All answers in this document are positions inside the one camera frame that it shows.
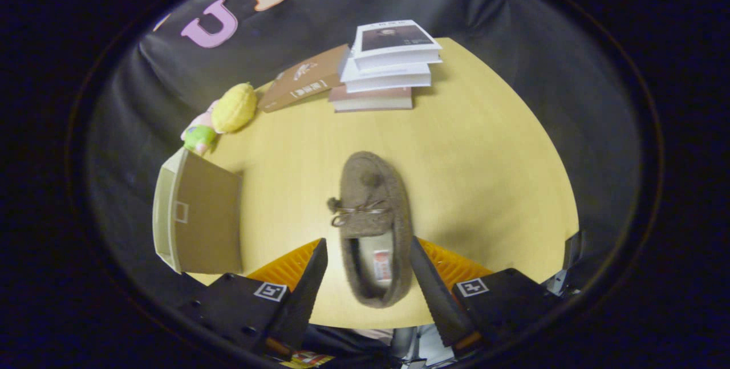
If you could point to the pink cover book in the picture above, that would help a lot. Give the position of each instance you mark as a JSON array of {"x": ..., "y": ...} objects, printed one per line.
[{"x": 370, "y": 100}]

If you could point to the brown cover book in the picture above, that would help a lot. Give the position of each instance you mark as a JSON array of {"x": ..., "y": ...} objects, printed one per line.
[{"x": 302, "y": 78}]

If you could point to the brown fuzzy shoe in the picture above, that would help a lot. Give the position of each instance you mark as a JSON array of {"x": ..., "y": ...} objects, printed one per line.
[{"x": 370, "y": 181}]

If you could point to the thick white book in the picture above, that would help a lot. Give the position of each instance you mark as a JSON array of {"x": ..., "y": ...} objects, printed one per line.
[{"x": 388, "y": 79}]

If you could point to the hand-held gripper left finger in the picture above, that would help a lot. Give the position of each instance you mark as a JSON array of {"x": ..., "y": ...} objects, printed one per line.
[{"x": 302, "y": 295}]

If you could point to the white book dark photo cover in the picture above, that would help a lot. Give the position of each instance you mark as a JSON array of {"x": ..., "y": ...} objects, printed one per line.
[{"x": 393, "y": 38}]

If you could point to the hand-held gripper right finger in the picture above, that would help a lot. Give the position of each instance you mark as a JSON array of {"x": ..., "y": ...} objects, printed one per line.
[{"x": 436, "y": 295}]

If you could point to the yellow plush toy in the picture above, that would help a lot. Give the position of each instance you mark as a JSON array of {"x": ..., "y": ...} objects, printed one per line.
[{"x": 235, "y": 108}]

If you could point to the pink green plush toy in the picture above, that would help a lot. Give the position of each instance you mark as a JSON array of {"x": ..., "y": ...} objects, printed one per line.
[{"x": 198, "y": 136}]

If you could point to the beige fabric storage box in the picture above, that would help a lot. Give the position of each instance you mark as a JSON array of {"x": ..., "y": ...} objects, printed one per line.
[{"x": 205, "y": 221}]

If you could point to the black metal frame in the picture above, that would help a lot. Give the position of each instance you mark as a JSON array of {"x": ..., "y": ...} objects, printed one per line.
[{"x": 570, "y": 260}]

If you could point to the red yellow printed packet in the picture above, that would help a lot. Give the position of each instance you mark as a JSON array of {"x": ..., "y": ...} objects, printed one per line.
[{"x": 308, "y": 359}]

